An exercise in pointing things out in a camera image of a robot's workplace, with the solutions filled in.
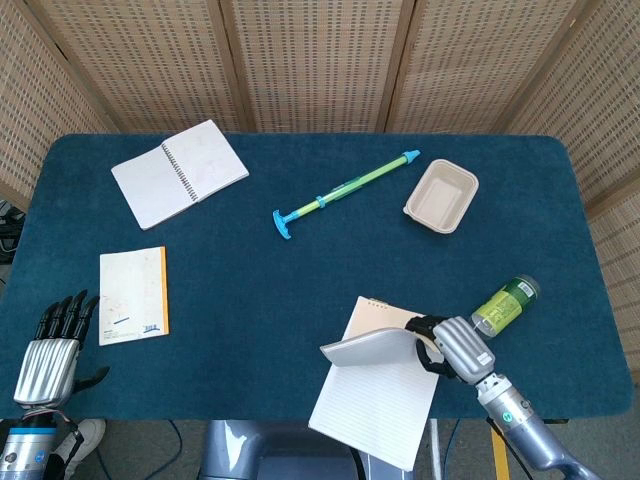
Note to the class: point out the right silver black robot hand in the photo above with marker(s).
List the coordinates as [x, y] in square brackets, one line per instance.
[462, 350]

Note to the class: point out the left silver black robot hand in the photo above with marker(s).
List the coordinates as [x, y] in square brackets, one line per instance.
[47, 370]

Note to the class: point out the clear bottle with green label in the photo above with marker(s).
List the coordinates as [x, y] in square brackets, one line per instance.
[505, 305]

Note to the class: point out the beige notepad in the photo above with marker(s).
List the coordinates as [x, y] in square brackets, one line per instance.
[370, 410]

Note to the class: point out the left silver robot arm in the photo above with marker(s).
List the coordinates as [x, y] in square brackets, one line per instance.
[25, 445]

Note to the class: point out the orange spine notepad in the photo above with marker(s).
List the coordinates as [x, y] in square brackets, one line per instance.
[130, 295]

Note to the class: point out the open white spiral notebook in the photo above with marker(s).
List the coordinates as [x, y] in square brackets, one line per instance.
[145, 190]

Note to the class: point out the white shoe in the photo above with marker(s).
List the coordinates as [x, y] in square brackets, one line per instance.
[90, 435]

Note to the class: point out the yellow floor tape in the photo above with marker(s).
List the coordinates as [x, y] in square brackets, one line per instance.
[500, 455]

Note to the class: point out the beige plastic food container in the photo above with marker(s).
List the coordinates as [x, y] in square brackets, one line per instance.
[440, 197]

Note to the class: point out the green and blue toy pump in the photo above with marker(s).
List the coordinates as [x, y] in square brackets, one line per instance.
[365, 179]

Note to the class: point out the dark blue table cloth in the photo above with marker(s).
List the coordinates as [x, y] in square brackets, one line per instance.
[225, 280]

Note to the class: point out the grey blue robot torso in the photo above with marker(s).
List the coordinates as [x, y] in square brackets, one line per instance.
[270, 450]

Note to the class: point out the woven bamboo screen panel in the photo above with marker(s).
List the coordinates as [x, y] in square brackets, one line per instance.
[35, 115]
[145, 65]
[600, 115]
[320, 65]
[480, 65]

